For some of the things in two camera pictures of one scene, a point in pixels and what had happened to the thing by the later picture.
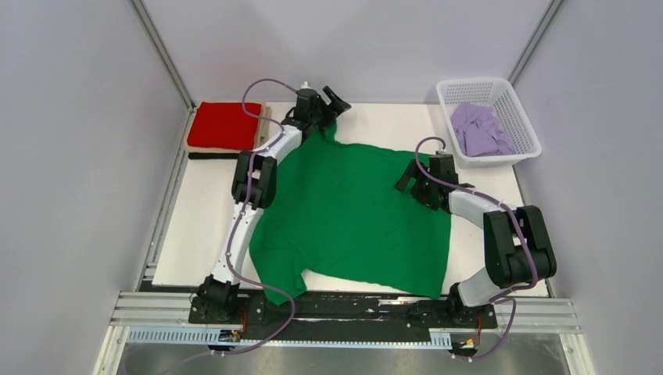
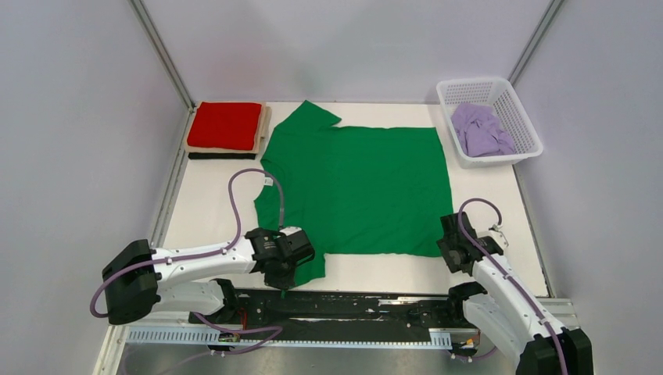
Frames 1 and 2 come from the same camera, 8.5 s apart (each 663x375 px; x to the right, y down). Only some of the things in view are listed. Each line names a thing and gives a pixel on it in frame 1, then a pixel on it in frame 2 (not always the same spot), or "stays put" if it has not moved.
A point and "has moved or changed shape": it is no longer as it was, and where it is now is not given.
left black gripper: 333,110 -> 282,283
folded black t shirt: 210,155 stays put
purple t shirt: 479,131 stays put
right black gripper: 414,172 -> 443,246
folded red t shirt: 224,125 stays put
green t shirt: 337,212 has moved or changed shape
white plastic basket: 498,94 stays put
